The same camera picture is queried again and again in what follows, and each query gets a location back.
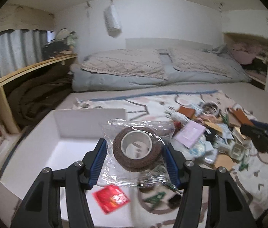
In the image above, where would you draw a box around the red disposable gloves packet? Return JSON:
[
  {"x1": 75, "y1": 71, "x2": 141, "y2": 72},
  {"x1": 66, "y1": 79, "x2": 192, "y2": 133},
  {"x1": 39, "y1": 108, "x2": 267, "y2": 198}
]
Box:
[{"x1": 92, "y1": 185, "x2": 130, "y2": 215}]

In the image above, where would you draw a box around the bagged brown tape roll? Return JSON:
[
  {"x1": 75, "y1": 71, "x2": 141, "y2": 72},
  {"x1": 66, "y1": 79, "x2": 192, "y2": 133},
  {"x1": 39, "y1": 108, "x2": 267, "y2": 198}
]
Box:
[{"x1": 97, "y1": 119, "x2": 175, "y2": 187}]

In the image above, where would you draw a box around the orange leather card holder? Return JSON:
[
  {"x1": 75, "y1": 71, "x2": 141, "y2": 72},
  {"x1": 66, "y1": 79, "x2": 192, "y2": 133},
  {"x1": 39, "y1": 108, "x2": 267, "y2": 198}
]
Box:
[{"x1": 227, "y1": 108, "x2": 253, "y2": 127}]

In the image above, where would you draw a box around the round wooden lid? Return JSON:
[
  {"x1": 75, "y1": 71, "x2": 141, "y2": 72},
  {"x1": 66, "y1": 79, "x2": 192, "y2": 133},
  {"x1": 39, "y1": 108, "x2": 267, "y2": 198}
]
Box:
[{"x1": 214, "y1": 154, "x2": 235, "y2": 171}]

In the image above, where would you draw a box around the small black square cup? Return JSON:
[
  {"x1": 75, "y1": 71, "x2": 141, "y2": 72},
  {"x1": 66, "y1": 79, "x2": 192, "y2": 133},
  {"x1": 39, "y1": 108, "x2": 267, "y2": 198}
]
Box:
[{"x1": 168, "y1": 194, "x2": 182, "y2": 209}]

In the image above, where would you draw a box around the floral fabric pouch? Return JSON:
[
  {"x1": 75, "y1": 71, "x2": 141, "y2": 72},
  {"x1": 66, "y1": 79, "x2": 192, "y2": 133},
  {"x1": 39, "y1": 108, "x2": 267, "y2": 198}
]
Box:
[{"x1": 189, "y1": 135, "x2": 214, "y2": 158}]

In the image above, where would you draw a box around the white bowl of clips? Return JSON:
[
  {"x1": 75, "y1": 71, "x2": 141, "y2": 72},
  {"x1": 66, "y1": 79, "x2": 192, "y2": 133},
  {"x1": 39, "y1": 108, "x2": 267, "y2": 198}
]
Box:
[{"x1": 201, "y1": 101, "x2": 220, "y2": 117}]

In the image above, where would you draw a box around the green clothespin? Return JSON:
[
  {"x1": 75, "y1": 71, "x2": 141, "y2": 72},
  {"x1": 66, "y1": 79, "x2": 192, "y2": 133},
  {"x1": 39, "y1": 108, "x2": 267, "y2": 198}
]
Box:
[{"x1": 143, "y1": 192, "x2": 166, "y2": 206}]

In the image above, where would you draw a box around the white cardboard shoe box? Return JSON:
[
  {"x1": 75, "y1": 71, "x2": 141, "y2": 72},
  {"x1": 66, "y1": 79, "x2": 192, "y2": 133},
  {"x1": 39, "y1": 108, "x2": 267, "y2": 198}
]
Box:
[{"x1": 0, "y1": 109, "x2": 127, "y2": 226}]

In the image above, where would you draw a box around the purple notebook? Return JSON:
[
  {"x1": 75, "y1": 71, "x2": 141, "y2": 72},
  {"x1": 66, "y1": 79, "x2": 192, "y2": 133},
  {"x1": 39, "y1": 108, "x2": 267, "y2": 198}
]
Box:
[{"x1": 174, "y1": 121, "x2": 206, "y2": 149}]

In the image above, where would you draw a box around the patterned pink white blanket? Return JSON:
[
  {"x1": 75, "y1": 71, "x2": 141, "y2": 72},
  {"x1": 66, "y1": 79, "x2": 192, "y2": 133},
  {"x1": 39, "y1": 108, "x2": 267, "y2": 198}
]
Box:
[{"x1": 73, "y1": 90, "x2": 268, "y2": 227}]

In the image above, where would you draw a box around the brown leather pouch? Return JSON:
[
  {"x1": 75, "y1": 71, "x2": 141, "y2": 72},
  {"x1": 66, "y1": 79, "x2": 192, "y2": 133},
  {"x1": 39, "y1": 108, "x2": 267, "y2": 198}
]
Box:
[{"x1": 177, "y1": 106, "x2": 195, "y2": 119}]

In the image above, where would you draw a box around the pink clothes pile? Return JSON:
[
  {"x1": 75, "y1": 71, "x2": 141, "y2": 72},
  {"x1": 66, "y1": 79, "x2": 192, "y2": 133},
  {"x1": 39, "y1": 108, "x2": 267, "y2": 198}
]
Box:
[{"x1": 229, "y1": 42, "x2": 268, "y2": 65}]

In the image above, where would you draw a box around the right beige quilted pillow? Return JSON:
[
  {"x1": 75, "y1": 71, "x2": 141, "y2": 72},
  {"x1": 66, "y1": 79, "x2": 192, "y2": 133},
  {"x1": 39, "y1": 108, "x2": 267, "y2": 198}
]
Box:
[{"x1": 167, "y1": 47, "x2": 241, "y2": 78}]

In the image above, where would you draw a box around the beige quilted pillow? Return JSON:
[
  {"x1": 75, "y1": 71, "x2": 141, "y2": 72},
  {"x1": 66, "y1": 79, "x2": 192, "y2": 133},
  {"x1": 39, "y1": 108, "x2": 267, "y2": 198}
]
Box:
[
  {"x1": 81, "y1": 48, "x2": 167, "y2": 80},
  {"x1": 167, "y1": 47, "x2": 241, "y2": 78}
]

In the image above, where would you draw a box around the dark brown folded blanket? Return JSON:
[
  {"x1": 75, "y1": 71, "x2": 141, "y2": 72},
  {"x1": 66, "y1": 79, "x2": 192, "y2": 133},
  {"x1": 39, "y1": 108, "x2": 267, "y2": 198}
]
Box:
[{"x1": 8, "y1": 63, "x2": 73, "y2": 127}]

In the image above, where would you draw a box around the wooden shelf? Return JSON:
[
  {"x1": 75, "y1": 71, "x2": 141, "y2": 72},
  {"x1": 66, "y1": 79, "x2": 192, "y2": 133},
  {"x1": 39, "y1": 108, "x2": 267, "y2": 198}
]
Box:
[{"x1": 0, "y1": 54, "x2": 78, "y2": 135}]

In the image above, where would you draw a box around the grey duvet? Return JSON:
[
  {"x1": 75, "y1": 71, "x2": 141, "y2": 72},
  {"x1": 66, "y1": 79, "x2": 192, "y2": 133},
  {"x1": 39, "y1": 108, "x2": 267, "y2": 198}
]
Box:
[{"x1": 71, "y1": 45, "x2": 250, "y2": 92}]

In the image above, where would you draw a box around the left beige quilted pillow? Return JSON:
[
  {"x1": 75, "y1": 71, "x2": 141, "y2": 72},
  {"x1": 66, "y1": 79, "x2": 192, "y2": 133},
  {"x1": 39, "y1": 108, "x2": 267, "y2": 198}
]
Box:
[{"x1": 81, "y1": 48, "x2": 167, "y2": 80}]

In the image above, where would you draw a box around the grey curtain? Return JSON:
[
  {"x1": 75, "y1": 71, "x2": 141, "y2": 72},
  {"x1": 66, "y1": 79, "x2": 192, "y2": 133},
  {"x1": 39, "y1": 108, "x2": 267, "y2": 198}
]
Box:
[{"x1": 0, "y1": 29, "x2": 47, "y2": 78}]

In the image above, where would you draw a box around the white cap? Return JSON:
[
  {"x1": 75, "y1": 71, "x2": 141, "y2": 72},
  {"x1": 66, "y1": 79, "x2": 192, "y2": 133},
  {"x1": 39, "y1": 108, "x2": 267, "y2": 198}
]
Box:
[{"x1": 55, "y1": 28, "x2": 76, "y2": 41}]

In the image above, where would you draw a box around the white hanging bag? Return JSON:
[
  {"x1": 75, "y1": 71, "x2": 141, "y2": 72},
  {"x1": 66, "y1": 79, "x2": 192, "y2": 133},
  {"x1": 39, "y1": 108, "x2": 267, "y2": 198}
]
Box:
[{"x1": 104, "y1": 4, "x2": 122, "y2": 32}]

